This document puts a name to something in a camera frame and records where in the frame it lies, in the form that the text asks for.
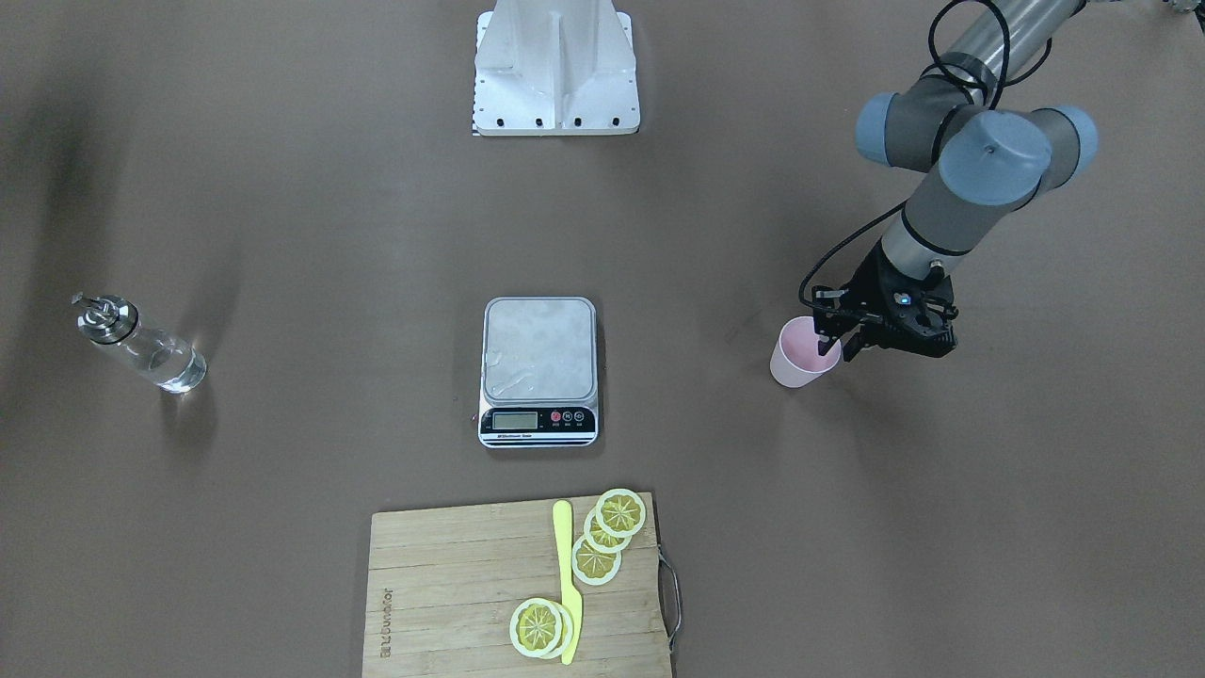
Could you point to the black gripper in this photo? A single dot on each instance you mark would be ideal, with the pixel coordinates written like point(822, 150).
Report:
point(868, 288)

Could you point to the pink plastic cup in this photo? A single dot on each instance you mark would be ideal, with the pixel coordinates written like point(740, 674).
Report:
point(801, 355)

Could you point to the clear glass sauce bottle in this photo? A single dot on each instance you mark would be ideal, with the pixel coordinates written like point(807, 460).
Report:
point(121, 331)

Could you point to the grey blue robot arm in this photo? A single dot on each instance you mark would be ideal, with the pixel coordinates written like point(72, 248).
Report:
point(979, 163)

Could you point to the silver digital kitchen scale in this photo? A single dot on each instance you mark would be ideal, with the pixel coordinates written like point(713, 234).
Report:
point(539, 376)

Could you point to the lemon slice middle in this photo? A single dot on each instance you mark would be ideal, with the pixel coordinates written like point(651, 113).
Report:
point(598, 539)

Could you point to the lemon slice lower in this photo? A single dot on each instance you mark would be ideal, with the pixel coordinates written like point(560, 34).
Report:
point(593, 567)

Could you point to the yellow plastic knife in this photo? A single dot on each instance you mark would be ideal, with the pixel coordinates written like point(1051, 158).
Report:
point(570, 597)

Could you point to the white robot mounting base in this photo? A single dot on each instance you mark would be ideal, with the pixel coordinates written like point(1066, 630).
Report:
point(553, 69)

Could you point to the lemon slice behind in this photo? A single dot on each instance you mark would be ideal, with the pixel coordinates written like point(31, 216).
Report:
point(565, 636)

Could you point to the lemon slice front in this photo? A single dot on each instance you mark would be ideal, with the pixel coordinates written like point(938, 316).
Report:
point(534, 627)

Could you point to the wooden cutting board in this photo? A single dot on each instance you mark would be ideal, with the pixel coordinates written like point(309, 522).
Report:
point(442, 584)

